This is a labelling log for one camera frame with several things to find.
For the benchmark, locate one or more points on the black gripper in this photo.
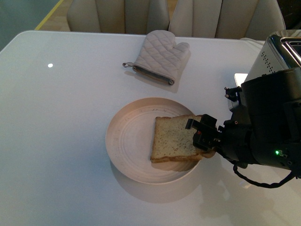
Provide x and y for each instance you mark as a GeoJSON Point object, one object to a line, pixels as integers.
{"type": "Point", "coordinates": [207, 137]}

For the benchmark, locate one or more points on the slice of bread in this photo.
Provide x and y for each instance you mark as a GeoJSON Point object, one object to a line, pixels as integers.
{"type": "Point", "coordinates": [173, 142]}

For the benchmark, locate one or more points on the beige round plate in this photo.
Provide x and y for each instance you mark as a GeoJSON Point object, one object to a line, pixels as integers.
{"type": "Point", "coordinates": [129, 140]}

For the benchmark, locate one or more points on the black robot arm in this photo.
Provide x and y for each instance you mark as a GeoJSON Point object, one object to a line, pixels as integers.
{"type": "Point", "coordinates": [265, 126]}

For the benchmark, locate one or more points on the white chrome toaster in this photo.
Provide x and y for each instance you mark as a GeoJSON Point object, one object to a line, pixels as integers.
{"type": "Point", "coordinates": [272, 56]}

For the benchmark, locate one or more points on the grey quilted oven mitt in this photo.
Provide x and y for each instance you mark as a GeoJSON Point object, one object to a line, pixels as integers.
{"type": "Point", "coordinates": [160, 57]}

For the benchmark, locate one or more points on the right beige chair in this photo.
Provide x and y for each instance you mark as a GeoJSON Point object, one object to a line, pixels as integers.
{"type": "Point", "coordinates": [226, 19]}

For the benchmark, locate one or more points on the beige chair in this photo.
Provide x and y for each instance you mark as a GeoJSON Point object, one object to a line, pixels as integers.
{"type": "Point", "coordinates": [118, 16]}
{"type": "Point", "coordinates": [226, 19]}

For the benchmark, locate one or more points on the left beige chair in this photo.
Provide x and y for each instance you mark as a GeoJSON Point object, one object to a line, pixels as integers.
{"type": "Point", "coordinates": [118, 16]}

